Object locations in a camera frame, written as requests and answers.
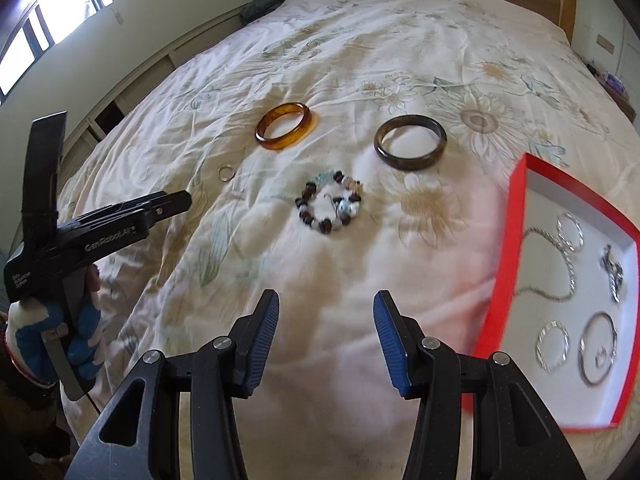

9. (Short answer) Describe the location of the wooden nightstand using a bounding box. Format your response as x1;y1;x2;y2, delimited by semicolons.
585;60;638;121

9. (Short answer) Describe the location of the large silver bangle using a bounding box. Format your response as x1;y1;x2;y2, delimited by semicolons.
579;311;620;387

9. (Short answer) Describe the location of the low wall cabinet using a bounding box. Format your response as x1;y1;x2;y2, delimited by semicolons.
65;10;251;146

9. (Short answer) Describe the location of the amber bangle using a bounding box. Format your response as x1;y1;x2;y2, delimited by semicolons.
254;102;318;152

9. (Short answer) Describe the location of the silver wristwatch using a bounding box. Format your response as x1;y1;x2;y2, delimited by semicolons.
599;242;626;303

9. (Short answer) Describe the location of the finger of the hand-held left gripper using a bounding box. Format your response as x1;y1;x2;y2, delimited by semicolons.
75;189;194;233
21;111;68;250

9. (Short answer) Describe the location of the window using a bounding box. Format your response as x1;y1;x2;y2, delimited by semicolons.
0;0;113;106

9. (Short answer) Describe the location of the person's left hand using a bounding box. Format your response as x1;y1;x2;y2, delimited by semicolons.
7;265;108;396

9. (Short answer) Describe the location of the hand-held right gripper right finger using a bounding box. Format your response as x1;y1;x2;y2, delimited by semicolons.
372;290;588;480

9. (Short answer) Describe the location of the twisted silver bracelet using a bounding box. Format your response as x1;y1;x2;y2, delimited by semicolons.
536;320;571;375
556;212;587;255

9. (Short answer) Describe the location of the red cardboard box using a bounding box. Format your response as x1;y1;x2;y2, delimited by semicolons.
460;152;640;431

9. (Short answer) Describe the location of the silver chain necklace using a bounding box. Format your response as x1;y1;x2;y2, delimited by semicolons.
515;225;583;303

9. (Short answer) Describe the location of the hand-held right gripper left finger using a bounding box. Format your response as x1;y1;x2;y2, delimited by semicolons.
65;289;281;480

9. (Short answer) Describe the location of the dark brown bangle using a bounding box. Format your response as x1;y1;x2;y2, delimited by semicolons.
374;115;448;172

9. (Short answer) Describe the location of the beaded bracelet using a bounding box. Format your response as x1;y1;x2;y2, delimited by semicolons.
295;172;364;233

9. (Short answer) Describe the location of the dark cloth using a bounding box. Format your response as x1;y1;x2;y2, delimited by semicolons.
240;0;281;16

